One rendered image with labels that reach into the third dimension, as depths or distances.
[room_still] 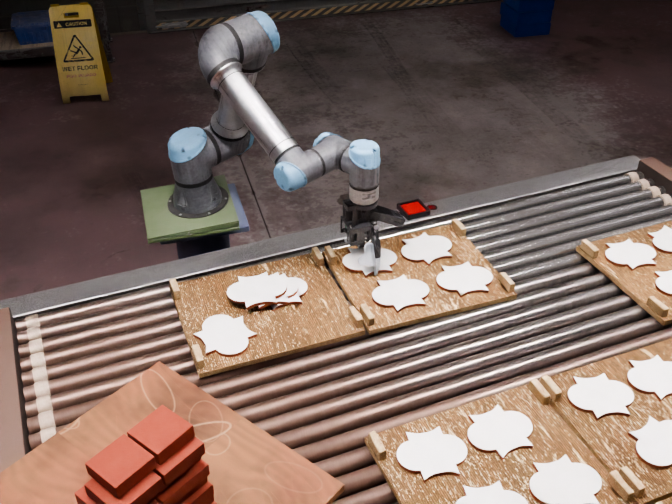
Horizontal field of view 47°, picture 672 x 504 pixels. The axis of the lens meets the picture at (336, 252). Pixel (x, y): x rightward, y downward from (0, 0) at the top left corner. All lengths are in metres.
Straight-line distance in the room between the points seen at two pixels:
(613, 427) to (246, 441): 0.77
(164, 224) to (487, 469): 1.25
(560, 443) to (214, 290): 0.92
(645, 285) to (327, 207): 2.25
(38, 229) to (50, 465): 2.72
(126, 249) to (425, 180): 1.66
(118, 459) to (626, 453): 1.02
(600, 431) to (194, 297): 1.01
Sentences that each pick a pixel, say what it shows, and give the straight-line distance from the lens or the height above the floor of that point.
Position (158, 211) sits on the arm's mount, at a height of 0.89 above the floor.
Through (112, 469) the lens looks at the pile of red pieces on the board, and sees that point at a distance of 1.13.
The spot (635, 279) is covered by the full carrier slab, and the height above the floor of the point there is 0.94.
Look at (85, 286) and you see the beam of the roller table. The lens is 2.13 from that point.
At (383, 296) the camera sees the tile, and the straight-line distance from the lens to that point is 1.95.
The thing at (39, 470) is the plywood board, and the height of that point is 1.04.
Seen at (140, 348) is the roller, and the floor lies 0.92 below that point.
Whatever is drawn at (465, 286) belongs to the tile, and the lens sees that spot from 2.00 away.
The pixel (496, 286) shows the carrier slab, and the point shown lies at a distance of 2.04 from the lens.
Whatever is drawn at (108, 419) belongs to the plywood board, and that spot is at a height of 1.04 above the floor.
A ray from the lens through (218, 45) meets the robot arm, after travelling 2.00.
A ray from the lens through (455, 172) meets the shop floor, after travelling 4.43.
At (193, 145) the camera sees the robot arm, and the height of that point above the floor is 1.12.
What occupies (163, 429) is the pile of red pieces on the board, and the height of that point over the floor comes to 1.32.
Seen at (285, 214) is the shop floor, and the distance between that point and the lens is 4.01.
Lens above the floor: 2.17
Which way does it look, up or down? 36 degrees down
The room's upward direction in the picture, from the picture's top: straight up
